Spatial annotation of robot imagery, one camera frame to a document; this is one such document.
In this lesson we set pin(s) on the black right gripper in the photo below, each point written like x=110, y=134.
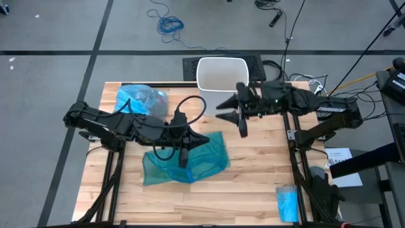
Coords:
x=265, y=98

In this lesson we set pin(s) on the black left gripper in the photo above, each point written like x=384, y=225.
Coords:
x=178, y=137

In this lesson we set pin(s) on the large teal bag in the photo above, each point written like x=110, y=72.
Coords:
x=205, y=161

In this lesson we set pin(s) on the white plastic trash bin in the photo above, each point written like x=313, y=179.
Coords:
x=218, y=73

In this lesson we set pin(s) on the light blue trash bag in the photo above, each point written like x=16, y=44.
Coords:
x=136, y=98

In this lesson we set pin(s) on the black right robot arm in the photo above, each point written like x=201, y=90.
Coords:
x=332, y=109

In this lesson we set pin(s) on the folded light blue bag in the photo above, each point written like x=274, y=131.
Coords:
x=287, y=204

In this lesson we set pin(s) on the white power strip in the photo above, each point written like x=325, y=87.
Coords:
x=318, y=90

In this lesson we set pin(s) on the white printed paper sheet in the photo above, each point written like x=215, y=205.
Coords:
x=337, y=155

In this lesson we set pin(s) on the black cloth bundle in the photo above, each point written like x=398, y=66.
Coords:
x=322, y=196

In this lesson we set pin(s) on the black side desk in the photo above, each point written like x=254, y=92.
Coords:
x=364, y=161

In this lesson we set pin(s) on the thin black pole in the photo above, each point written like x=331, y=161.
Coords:
x=364, y=52

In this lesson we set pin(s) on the red tape wrap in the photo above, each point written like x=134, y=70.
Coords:
x=345, y=225

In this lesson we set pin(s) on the black equipment case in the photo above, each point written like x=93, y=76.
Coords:
x=392, y=85

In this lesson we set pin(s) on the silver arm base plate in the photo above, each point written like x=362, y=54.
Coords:
x=90, y=136
x=292, y=134

